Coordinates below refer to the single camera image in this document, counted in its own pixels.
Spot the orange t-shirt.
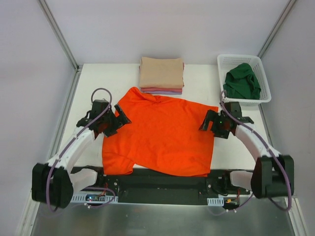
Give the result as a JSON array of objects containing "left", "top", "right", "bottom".
[{"left": 102, "top": 87, "right": 219, "bottom": 177}]

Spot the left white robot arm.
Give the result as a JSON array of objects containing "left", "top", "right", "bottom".
[{"left": 31, "top": 100, "right": 131, "bottom": 208}]

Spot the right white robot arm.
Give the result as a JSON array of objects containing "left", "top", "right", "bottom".
[{"left": 199, "top": 102, "right": 294, "bottom": 199}]

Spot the folded purple t-shirt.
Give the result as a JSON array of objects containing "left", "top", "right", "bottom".
[{"left": 143, "top": 91, "right": 182, "bottom": 95}]

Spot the folded pink t-shirt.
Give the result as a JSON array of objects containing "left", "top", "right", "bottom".
[{"left": 140, "top": 88, "right": 183, "bottom": 92}]

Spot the green t-shirt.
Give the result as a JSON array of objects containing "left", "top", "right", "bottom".
[{"left": 223, "top": 63, "right": 261, "bottom": 100}]

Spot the white plastic basket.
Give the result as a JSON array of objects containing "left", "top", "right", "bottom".
[{"left": 217, "top": 54, "right": 271, "bottom": 106}]

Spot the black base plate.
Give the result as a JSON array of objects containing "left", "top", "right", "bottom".
[{"left": 85, "top": 166, "right": 250, "bottom": 206}]

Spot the left white cable duct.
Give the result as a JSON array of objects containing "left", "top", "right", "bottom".
[{"left": 70, "top": 193, "right": 119, "bottom": 204}]

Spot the white cable duct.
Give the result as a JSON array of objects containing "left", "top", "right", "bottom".
[
  {"left": 207, "top": 197, "right": 224, "bottom": 207},
  {"left": 70, "top": 193, "right": 119, "bottom": 204}
]

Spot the right white cable duct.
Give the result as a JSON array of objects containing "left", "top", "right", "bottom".
[{"left": 207, "top": 197, "right": 224, "bottom": 207}]

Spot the right aluminium frame post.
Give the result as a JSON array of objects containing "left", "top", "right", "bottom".
[{"left": 257, "top": 0, "right": 298, "bottom": 58}]

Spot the aluminium frame post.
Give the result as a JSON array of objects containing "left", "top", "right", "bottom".
[
  {"left": 257, "top": 0, "right": 298, "bottom": 58},
  {"left": 37, "top": 0, "right": 80, "bottom": 71}
]

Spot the left aluminium frame post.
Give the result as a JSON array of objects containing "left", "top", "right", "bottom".
[{"left": 37, "top": 0, "right": 80, "bottom": 71}]

